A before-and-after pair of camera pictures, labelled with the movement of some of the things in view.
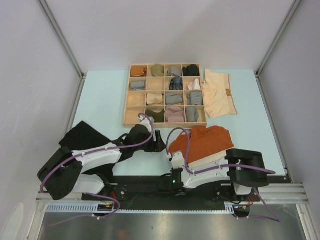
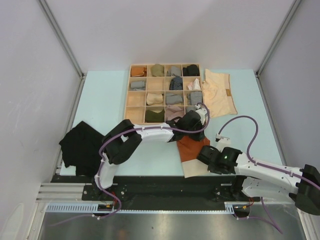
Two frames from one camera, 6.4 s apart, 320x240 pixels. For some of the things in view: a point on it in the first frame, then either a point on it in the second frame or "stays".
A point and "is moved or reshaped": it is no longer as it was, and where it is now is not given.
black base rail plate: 147,189 stays
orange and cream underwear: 207,144 is moved or reshaped
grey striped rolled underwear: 195,98 stays
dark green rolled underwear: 158,117 stays
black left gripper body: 152,146 -> 195,136
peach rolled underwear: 152,98 stays
